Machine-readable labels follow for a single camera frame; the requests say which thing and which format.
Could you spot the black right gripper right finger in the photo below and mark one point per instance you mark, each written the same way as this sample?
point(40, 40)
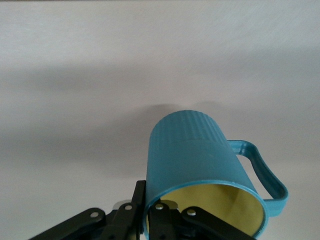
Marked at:
point(200, 225)

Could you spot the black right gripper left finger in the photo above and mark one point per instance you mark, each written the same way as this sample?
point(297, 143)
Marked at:
point(125, 225)

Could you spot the teal cup yellow inside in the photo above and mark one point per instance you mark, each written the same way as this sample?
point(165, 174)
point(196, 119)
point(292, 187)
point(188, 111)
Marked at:
point(195, 160)

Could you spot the brown table cover sheet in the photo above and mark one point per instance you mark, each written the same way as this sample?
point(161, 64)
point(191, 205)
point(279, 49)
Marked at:
point(75, 50)

